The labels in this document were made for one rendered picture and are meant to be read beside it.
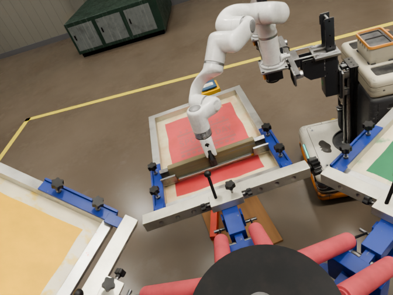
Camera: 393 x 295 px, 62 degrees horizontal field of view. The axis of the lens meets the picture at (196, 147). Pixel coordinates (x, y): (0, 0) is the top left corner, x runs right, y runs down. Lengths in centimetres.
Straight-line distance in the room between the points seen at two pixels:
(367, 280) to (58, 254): 94
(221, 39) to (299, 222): 151
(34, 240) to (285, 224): 169
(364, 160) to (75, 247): 114
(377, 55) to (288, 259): 158
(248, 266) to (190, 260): 169
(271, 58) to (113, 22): 504
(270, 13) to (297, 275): 113
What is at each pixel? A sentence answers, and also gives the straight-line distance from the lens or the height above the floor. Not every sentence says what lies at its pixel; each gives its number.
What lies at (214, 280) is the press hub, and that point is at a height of 132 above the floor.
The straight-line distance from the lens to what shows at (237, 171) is 149.
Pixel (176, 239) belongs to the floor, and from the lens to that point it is 259.
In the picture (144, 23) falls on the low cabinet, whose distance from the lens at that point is 647.
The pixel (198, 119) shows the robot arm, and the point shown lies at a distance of 131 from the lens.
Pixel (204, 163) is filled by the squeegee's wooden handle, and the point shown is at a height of 102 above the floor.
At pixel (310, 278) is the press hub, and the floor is 132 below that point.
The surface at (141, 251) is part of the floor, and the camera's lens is 265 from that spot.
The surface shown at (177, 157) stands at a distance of 168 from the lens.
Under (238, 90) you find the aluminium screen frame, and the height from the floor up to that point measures 99.
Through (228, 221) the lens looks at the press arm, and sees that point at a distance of 121.
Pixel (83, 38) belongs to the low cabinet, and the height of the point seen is 35.
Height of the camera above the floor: 198
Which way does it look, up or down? 37 degrees down
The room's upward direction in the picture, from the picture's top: 21 degrees counter-clockwise
